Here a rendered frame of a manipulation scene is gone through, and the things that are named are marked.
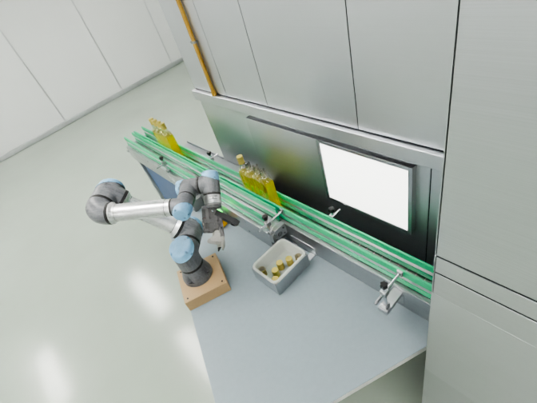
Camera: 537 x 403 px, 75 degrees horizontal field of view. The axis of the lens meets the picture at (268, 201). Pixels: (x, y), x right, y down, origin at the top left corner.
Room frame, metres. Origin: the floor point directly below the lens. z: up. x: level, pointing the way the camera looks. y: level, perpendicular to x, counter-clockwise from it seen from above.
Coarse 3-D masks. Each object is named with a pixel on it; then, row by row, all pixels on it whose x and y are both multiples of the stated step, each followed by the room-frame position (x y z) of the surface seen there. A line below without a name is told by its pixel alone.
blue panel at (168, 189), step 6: (150, 174) 2.65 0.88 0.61; (156, 174) 2.50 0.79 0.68; (156, 180) 2.59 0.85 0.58; (162, 180) 2.43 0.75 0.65; (162, 186) 2.52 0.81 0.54; (168, 186) 2.39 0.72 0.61; (174, 186) 2.24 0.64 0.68; (162, 192) 2.62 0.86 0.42; (168, 192) 2.47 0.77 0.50; (174, 192) 2.31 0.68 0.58; (168, 198) 2.57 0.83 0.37
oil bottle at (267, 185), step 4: (268, 176) 1.41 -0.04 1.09; (260, 180) 1.40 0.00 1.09; (264, 180) 1.39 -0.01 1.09; (268, 180) 1.39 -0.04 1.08; (260, 184) 1.41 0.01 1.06; (264, 184) 1.38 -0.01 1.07; (268, 184) 1.38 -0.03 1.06; (272, 184) 1.39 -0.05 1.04; (264, 188) 1.38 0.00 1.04; (268, 188) 1.38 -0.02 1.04; (272, 188) 1.39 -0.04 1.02; (264, 192) 1.40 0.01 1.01; (268, 192) 1.37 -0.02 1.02; (272, 192) 1.38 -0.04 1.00; (264, 196) 1.41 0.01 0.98; (268, 196) 1.37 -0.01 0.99; (272, 196) 1.38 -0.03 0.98; (276, 196) 1.39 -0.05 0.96; (268, 200) 1.38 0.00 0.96; (272, 200) 1.38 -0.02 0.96; (276, 200) 1.39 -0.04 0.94; (276, 204) 1.38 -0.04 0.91
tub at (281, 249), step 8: (280, 240) 1.20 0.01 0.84; (272, 248) 1.17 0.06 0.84; (280, 248) 1.19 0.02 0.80; (288, 248) 1.17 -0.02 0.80; (296, 248) 1.12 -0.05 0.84; (264, 256) 1.14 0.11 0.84; (272, 256) 1.16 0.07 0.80; (280, 256) 1.16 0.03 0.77; (256, 264) 1.11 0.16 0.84; (264, 264) 1.12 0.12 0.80; (272, 264) 1.13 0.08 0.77; (280, 272) 1.07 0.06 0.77; (288, 272) 1.00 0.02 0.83; (280, 280) 0.97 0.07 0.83
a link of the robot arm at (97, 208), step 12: (96, 204) 1.26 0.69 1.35; (120, 204) 1.24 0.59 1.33; (132, 204) 1.22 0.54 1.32; (144, 204) 1.20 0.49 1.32; (156, 204) 1.18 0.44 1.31; (168, 204) 1.17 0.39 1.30; (180, 204) 1.14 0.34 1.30; (192, 204) 1.16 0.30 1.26; (96, 216) 1.22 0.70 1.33; (108, 216) 1.20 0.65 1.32; (120, 216) 1.20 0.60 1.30; (132, 216) 1.19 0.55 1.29; (144, 216) 1.17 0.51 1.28; (156, 216) 1.16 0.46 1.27; (168, 216) 1.16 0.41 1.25; (180, 216) 1.12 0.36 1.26
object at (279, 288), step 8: (296, 240) 1.21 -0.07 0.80; (304, 248) 1.16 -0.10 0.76; (312, 248) 1.11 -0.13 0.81; (304, 256) 1.06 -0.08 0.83; (312, 256) 1.10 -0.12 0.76; (296, 264) 1.03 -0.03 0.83; (304, 264) 1.05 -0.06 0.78; (256, 272) 1.08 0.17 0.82; (296, 272) 1.03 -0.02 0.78; (264, 280) 1.04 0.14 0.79; (288, 280) 1.00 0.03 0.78; (272, 288) 0.99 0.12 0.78; (280, 288) 0.97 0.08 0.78
